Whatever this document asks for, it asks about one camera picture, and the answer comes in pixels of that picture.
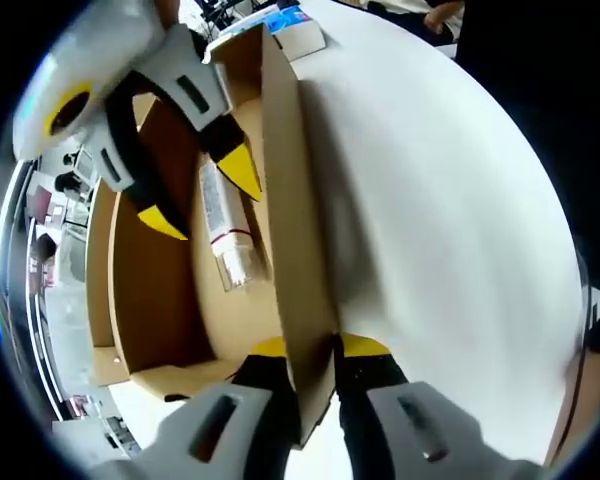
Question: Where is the brown cardboard shoe box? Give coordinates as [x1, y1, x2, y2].
[83, 23, 349, 449]

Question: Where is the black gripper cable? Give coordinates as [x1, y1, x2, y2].
[577, 282, 599, 351]

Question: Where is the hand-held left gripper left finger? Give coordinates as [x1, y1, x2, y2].
[99, 334, 304, 480]

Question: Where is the person's black shirt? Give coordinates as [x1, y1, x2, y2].
[454, 0, 600, 301]

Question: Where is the white tube in clear wrap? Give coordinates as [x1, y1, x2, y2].
[198, 159, 261, 292]

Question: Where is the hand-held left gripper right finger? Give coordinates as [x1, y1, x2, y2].
[329, 332, 549, 480]

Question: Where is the blue tissue box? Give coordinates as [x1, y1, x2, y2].
[268, 5, 327, 57]

